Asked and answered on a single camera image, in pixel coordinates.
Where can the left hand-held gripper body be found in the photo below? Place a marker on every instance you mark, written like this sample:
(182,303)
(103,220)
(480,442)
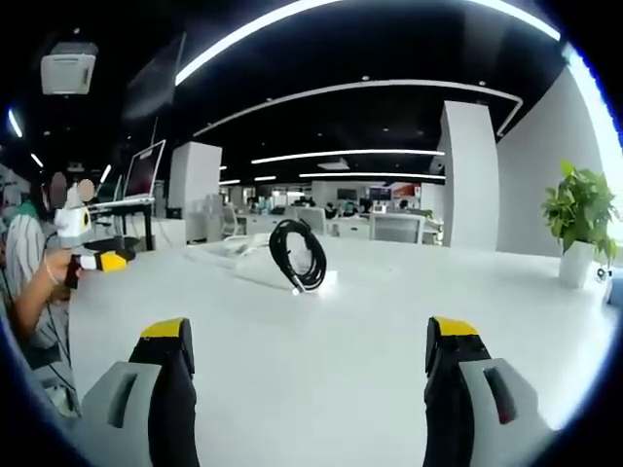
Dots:
(70,224)

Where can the dark hanging ceiling panel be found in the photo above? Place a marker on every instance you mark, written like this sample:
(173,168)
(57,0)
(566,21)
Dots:
(156,82)

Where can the white desk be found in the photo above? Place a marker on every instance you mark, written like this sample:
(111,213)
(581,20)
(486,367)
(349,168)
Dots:
(340,340)

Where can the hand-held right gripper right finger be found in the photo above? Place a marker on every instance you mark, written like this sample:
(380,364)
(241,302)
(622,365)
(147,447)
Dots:
(452,389)

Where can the white mesh office chair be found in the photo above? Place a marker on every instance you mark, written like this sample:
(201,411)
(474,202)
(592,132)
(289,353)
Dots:
(233,221)

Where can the white power strip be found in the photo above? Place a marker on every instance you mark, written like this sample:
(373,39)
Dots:
(263,279)

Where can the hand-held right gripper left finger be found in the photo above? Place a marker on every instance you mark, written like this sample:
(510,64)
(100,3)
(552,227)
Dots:
(170,389)

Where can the wide ceiling light strip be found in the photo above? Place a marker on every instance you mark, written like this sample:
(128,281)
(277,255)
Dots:
(292,24)

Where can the white ceiling air conditioner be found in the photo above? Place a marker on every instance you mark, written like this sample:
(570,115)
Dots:
(68,68)

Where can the red wall display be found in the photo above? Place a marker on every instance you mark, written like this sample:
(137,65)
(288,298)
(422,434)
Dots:
(394,191)

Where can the thin ceiling light strip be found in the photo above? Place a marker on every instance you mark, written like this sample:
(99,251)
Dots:
(350,154)
(375,175)

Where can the person's left hand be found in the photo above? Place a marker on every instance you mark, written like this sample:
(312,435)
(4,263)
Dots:
(58,270)

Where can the black laptop stand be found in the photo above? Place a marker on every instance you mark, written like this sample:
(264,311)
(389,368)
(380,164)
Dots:
(146,224)

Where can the monitor on black stand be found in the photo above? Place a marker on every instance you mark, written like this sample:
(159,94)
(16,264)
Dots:
(143,170)

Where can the potted green plant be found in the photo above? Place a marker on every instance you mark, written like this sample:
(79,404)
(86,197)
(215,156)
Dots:
(579,204)

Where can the person in striped shirt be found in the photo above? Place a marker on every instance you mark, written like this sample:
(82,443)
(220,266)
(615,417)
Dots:
(24,243)

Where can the curved white ceiling track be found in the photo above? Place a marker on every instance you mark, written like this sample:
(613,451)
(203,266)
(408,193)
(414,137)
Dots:
(340,88)

